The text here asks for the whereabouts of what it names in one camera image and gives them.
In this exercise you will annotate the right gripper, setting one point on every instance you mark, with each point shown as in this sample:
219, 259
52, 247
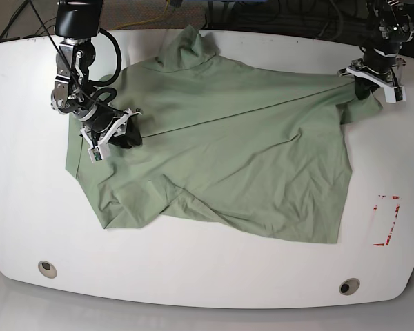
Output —
107, 127

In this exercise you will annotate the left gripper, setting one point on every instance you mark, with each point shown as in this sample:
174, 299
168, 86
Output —
372, 70

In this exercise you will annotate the green t-shirt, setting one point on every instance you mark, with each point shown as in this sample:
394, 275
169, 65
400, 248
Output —
258, 150

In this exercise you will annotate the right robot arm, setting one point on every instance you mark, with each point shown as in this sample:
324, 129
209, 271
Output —
77, 22

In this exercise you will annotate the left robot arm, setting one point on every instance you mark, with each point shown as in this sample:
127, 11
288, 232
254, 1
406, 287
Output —
389, 27

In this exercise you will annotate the red tape marking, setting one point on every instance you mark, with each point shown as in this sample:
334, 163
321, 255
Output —
385, 214

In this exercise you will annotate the left table grommet hole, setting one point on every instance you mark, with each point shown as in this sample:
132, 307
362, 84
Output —
47, 269

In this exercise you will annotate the table grommet hole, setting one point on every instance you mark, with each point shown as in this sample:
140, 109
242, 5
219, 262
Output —
349, 287
47, 269

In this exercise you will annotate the right table grommet hole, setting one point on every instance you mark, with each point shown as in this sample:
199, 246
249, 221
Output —
349, 287

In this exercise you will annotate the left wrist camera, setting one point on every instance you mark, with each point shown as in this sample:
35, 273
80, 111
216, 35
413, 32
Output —
395, 94

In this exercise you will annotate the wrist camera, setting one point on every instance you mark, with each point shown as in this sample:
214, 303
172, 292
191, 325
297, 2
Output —
99, 153
395, 94

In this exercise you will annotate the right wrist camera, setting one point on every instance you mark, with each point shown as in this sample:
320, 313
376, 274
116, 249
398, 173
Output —
99, 153

